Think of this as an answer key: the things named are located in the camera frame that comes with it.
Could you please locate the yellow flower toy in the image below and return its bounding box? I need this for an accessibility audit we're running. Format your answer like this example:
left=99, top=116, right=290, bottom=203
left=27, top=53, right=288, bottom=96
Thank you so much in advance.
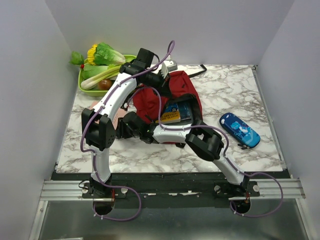
left=87, top=44, right=98, bottom=66

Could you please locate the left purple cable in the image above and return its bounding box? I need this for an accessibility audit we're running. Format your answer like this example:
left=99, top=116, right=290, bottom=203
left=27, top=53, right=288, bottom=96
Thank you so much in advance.
left=80, top=40, right=176, bottom=223

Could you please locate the pink book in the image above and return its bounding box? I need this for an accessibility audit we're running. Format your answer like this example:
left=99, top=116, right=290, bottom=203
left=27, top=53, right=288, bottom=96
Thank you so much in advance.
left=89, top=101, right=127, bottom=130

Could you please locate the celery stalk toy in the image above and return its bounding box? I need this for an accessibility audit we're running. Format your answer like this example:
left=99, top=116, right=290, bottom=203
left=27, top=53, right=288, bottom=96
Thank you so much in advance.
left=80, top=64, right=122, bottom=90

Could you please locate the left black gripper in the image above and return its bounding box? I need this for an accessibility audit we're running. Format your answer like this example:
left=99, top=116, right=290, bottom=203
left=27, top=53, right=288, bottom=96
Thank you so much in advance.
left=140, top=69, right=173, bottom=98

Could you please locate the green leafy sprig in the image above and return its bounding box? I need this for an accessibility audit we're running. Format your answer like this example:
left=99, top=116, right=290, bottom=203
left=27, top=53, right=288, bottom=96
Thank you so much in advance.
left=69, top=51, right=85, bottom=66

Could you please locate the teal blue book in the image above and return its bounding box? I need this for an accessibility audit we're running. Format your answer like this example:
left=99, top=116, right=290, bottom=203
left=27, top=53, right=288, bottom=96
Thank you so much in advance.
left=177, top=101, right=193, bottom=121

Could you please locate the green plastic tray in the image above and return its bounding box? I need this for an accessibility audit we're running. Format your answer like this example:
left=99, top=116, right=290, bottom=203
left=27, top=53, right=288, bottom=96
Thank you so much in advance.
left=78, top=54, right=138, bottom=98

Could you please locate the aluminium rail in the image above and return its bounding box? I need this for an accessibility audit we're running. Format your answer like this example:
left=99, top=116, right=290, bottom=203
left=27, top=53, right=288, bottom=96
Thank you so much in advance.
left=40, top=178, right=306, bottom=202

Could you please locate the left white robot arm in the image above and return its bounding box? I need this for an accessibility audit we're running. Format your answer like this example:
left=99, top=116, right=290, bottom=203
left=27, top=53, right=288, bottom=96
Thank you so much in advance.
left=80, top=41, right=174, bottom=198

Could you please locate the bok choy toy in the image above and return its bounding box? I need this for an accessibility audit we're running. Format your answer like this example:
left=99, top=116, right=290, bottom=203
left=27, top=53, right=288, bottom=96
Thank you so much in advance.
left=80, top=63, right=109, bottom=80

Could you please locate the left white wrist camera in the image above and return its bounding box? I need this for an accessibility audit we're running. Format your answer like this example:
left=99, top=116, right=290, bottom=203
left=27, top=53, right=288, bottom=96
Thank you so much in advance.
left=158, top=60, right=178, bottom=79

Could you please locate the green lettuce toy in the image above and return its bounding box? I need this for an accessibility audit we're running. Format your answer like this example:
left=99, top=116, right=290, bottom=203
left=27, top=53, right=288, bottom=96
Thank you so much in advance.
left=93, top=42, right=126, bottom=65

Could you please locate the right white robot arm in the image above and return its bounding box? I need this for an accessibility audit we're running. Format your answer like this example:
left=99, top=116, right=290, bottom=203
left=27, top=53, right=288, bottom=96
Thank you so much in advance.
left=116, top=112, right=249, bottom=196

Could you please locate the red backpack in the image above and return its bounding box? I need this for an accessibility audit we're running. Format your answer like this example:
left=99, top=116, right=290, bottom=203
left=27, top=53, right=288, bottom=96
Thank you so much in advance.
left=127, top=63, right=208, bottom=148

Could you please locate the brown onion toy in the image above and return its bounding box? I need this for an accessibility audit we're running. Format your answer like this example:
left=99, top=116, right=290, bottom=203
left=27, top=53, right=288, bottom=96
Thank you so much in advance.
left=97, top=79, right=113, bottom=91

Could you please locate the orange treehouse book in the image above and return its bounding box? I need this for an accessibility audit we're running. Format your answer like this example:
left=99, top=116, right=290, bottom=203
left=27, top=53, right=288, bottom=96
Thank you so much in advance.
left=160, top=103, right=181, bottom=124

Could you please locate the blue dinosaur pencil case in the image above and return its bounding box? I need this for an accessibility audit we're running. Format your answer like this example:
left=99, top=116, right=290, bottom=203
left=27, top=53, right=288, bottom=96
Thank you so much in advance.
left=219, top=112, right=261, bottom=150

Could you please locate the black mounting base plate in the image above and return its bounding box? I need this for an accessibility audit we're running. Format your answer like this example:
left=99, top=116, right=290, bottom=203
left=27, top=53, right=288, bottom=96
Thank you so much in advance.
left=51, top=171, right=263, bottom=210

